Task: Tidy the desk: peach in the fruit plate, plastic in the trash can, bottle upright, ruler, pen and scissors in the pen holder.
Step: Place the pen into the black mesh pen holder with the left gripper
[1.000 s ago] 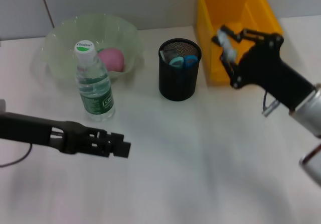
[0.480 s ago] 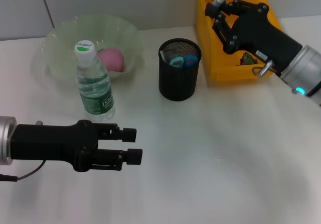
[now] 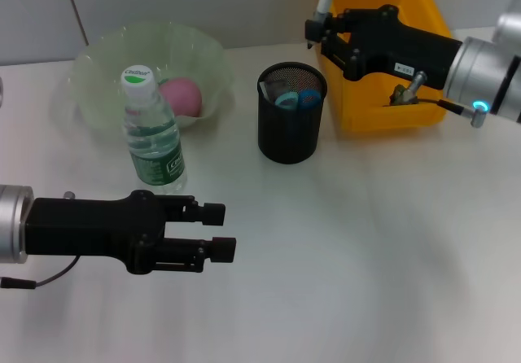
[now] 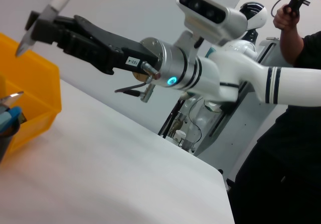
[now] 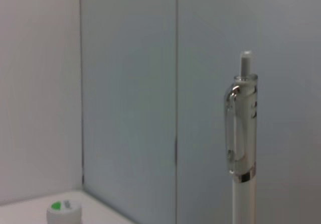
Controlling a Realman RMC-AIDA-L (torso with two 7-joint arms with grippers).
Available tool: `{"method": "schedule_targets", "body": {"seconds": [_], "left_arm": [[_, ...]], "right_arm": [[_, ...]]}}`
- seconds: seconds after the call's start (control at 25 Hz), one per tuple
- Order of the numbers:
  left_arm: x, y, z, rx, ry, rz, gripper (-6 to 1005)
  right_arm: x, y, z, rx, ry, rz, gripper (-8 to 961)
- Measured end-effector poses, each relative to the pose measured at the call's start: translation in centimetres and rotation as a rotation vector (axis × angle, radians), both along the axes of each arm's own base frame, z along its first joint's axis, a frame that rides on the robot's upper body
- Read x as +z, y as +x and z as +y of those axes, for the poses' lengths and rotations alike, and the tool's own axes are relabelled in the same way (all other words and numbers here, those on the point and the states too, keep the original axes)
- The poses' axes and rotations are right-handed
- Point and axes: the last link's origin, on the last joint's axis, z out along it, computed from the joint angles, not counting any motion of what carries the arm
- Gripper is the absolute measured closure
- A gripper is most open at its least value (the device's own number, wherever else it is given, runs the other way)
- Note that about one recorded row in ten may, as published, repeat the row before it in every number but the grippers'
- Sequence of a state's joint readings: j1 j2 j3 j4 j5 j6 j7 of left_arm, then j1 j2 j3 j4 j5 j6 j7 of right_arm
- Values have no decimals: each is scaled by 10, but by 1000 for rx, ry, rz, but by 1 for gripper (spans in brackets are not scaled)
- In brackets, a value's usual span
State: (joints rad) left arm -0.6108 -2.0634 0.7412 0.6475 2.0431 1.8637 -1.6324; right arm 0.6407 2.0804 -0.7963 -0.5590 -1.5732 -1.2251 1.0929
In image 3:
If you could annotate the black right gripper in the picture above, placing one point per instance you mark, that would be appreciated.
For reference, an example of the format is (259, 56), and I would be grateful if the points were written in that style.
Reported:
(386, 45)

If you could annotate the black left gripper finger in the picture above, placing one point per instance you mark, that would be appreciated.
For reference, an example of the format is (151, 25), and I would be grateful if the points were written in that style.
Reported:
(224, 250)

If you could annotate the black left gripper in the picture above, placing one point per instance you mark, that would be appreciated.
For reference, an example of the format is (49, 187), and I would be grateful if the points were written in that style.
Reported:
(89, 228)

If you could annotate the blue child scissors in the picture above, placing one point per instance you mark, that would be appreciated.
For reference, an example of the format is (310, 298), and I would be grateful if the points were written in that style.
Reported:
(300, 101)

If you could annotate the clear plastic ruler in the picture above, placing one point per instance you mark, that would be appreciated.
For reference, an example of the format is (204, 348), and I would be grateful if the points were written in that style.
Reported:
(272, 88)

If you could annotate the clear water bottle green label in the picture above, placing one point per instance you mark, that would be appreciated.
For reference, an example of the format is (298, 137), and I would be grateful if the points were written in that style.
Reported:
(156, 163)

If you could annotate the green plastic wrapper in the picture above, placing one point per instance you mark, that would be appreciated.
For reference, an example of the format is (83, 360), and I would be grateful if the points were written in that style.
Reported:
(397, 94)

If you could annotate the pink toy peach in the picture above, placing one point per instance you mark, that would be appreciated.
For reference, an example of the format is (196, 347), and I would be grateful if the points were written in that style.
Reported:
(183, 96)

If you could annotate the black mesh pen holder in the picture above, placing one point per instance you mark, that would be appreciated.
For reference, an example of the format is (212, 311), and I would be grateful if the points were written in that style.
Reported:
(291, 139)

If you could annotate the translucent green plastic fruit bowl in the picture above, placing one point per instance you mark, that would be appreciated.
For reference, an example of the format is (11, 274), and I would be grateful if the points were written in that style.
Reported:
(195, 53)

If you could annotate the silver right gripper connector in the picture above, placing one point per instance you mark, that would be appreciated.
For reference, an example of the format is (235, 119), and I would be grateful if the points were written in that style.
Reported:
(417, 82)

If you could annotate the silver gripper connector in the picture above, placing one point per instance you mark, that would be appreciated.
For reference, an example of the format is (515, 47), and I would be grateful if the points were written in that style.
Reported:
(417, 82)
(69, 195)

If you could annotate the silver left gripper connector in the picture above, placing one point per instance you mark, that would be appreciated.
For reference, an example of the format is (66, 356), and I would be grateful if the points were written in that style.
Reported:
(69, 195)

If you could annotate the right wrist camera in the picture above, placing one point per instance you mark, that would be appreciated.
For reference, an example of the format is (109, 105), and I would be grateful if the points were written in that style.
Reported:
(509, 27)

